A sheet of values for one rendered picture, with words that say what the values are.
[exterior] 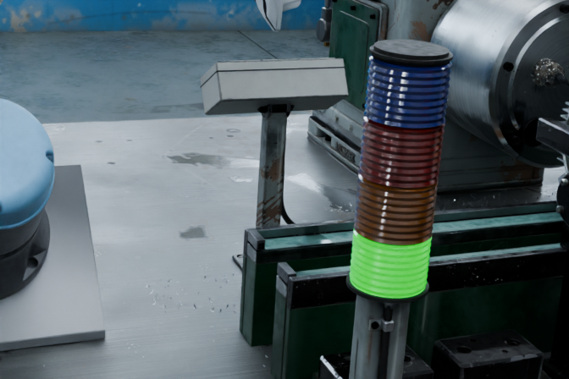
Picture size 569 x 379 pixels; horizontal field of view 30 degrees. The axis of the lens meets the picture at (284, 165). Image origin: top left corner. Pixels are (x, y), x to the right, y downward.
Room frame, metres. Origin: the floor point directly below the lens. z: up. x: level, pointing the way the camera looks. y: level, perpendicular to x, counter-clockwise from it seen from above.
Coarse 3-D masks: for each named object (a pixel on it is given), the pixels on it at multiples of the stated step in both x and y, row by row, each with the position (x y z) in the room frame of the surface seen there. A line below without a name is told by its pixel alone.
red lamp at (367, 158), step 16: (368, 128) 0.74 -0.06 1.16; (384, 128) 0.73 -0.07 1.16; (432, 128) 0.73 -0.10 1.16; (368, 144) 0.74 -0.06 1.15; (384, 144) 0.73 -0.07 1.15; (400, 144) 0.72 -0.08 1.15; (416, 144) 0.72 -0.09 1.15; (432, 144) 0.73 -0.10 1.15; (368, 160) 0.74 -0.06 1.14; (384, 160) 0.73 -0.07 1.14; (400, 160) 0.72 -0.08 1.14; (416, 160) 0.72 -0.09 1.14; (432, 160) 0.73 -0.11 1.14; (368, 176) 0.74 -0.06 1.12; (384, 176) 0.73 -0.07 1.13; (400, 176) 0.72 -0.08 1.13; (416, 176) 0.73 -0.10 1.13; (432, 176) 0.73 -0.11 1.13
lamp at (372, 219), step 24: (360, 192) 0.74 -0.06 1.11; (384, 192) 0.73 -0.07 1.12; (408, 192) 0.72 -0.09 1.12; (432, 192) 0.74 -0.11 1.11; (360, 216) 0.74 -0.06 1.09; (384, 216) 0.72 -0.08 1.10; (408, 216) 0.72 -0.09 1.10; (432, 216) 0.74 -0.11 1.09; (384, 240) 0.72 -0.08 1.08; (408, 240) 0.73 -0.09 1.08
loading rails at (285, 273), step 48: (288, 240) 1.10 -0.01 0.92; (336, 240) 1.11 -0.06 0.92; (432, 240) 1.15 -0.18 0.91; (480, 240) 1.18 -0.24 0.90; (528, 240) 1.20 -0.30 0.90; (288, 288) 0.98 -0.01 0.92; (336, 288) 0.99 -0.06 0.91; (432, 288) 1.03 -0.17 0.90; (480, 288) 1.06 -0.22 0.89; (528, 288) 1.08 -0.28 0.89; (288, 336) 0.97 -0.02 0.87; (336, 336) 0.99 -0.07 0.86; (432, 336) 1.04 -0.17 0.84; (528, 336) 1.09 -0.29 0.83
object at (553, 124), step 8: (544, 120) 1.27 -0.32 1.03; (552, 120) 1.27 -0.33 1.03; (544, 128) 1.27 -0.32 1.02; (552, 128) 1.25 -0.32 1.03; (560, 128) 1.24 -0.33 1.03; (568, 128) 1.24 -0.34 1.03; (536, 136) 1.28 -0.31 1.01; (544, 136) 1.26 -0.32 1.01; (552, 136) 1.25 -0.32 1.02; (560, 136) 1.24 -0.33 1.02; (568, 136) 1.22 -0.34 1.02; (544, 144) 1.26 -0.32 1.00; (552, 144) 1.25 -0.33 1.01; (560, 144) 1.23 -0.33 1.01; (568, 144) 1.22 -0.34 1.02; (568, 152) 1.22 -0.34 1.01
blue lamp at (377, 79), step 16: (368, 64) 0.75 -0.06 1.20; (384, 64) 0.73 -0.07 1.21; (448, 64) 0.74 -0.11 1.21; (368, 80) 0.75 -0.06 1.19; (384, 80) 0.73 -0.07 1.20; (400, 80) 0.72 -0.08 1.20; (416, 80) 0.72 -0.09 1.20; (432, 80) 0.73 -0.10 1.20; (448, 80) 0.74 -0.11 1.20; (368, 96) 0.74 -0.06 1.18; (384, 96) 0.73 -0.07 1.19; (400, 96) 0.72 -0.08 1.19; (416, 96) 0.72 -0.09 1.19; (432, 96) 0.73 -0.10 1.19; (368, 112) 0.74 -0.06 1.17; (384, 112) 0.73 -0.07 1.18; (400, 112) 0.72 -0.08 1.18; (416, 112) 0.72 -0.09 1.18; (432, 112) 0.73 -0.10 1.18; (400, 128) 0.73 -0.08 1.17; (416, 128) 0.72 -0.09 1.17
